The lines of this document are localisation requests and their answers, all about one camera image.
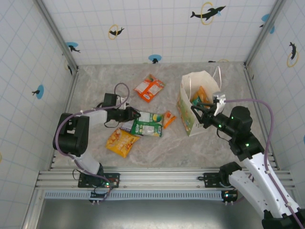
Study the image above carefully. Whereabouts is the white paper bag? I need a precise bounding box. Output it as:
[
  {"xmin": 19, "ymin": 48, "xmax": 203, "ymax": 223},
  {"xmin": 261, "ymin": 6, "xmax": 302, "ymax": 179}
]
[{"xmin": 176, "ymin": 66, "xmax": 222, "ymax": 137}]

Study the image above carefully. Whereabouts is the aluminium frame post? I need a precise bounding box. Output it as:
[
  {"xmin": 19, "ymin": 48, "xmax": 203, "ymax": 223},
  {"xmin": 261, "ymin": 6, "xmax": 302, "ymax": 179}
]
[
  {"xmin": 244, "ymin": 0, "xmax": 286, "ymax": 67},
  {"xmin": 33, "ymin": 0, "xmax": 80, "ymax": 72}
]

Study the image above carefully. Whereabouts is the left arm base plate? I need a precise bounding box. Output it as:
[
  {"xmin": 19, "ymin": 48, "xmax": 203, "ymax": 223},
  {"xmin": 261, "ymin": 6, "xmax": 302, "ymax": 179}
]
[{"xmin": 78, "ymin": 172, "xmax": 121, "ymax": 189}]

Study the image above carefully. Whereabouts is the grey metal sheet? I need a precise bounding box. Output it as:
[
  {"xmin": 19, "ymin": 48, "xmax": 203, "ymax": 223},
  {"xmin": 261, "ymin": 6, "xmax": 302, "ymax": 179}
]
[{"xmin": 35, "ymin": 198, "xmax": 294, "ymax": 229}]

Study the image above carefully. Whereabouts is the right black controller box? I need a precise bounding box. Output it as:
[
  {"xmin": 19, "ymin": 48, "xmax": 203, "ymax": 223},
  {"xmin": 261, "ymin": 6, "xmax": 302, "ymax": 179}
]
[{"xmin": 221, "ymin": 189, "xmax": 238, "ymax": 206}]

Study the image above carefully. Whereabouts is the white slotted cable duct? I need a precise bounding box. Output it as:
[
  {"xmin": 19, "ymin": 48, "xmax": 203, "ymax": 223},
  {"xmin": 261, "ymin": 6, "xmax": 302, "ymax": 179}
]
[{"xmin": 44, "ymin": 190, "xmax": 226, "ymax": 200}]

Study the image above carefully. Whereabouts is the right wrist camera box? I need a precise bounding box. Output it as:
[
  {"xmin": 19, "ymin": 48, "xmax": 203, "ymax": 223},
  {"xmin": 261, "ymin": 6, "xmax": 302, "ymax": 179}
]
[{"xmin": 212, "ymin": 91, "xmax": 226, "ymax": 117}]

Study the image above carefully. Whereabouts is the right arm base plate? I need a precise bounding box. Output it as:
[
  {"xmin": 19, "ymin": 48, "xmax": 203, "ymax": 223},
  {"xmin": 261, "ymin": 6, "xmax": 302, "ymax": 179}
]
[{"xmin": 203, "ymin": 172, "xmax": 231, "ymax": 188}]

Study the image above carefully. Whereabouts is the black controller box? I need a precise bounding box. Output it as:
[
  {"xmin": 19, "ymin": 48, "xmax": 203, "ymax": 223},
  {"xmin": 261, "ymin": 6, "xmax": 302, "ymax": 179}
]
[
  {"xmin": 89, "ymin": 182, "xmax": 113, "ymax": 206},
  {"xmin": 221, "ymin": 189, "xmax": 238, "ymax": 206}
]

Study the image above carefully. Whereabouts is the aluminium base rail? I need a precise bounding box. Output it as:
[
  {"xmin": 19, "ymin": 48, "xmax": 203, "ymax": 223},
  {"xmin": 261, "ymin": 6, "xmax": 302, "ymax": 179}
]
[{"xmin": 35, "ymin": 167, "xmax": 296, "ymax": 191}]

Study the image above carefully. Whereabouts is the aluminium table side rail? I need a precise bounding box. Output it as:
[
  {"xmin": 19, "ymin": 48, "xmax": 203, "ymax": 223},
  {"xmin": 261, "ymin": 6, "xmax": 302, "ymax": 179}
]
[
  {"xmin": 243, "ymin": 66, "xmax": 280, "ymax": 170},
  {"xmin": 49, "ymin": 70, "xmax": 80, "ymax": 170}
]

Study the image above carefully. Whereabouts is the green snack bag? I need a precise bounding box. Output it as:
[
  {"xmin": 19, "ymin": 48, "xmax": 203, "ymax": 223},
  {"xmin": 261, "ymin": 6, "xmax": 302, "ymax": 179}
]
[{"xmin": 130, "ymin": 111, "xmax": 165, "ymax": 138}]

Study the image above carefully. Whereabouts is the orange Krax chips bag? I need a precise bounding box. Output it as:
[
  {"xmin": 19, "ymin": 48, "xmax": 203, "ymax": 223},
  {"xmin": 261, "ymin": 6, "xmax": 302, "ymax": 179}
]
[{"xmin": 192, "ymin": 85, "xmax": 212, "ymax": 107}]

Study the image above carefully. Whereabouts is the small orange snack packet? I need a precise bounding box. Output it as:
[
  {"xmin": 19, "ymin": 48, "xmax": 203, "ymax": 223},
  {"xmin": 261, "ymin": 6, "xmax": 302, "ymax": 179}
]
[{"xmin": 162, "ymin": 111, "xmax": 177, "ymax": 130}]

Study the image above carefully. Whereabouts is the yellow snack bag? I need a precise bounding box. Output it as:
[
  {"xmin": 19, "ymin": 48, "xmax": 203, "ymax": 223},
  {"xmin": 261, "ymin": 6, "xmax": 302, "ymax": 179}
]
[{"xmin": 105, "ymin": 128, "xmax": 141, "ymax": 158}]

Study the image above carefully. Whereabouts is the orange red snack bag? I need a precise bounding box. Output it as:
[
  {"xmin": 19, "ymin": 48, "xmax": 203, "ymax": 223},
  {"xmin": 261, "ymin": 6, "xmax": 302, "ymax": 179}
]
[{"xmin": 133, "ymin": 73, "xmax": 165, "ymax": 104}]

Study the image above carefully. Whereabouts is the left black controller box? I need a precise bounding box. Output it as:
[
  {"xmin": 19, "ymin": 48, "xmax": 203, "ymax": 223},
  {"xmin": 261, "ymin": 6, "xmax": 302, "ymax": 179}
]
[{"xmin": 89, "ymin": 182, "xmax": 113, "ymax": 206}]

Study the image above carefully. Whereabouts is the purple snack bag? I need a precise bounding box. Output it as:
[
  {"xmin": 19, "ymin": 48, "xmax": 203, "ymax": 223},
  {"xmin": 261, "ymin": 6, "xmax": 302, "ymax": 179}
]
[{"xmin": 121, "ymin": 120, "xmax": 134, "ymax": 133}]

